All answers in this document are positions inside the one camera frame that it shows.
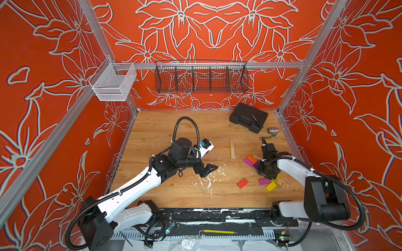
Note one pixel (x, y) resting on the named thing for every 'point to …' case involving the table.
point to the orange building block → (249, 157)
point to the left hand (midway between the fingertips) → (212, 157)
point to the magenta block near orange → (248, 162)
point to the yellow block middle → (278, 176)
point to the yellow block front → (271, 186)
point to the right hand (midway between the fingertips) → (260, 172)
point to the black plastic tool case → (248, 116)
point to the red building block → (242, 183)
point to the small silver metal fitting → (273, 131)
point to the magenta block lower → (263, 181)
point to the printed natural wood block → (282, 183)
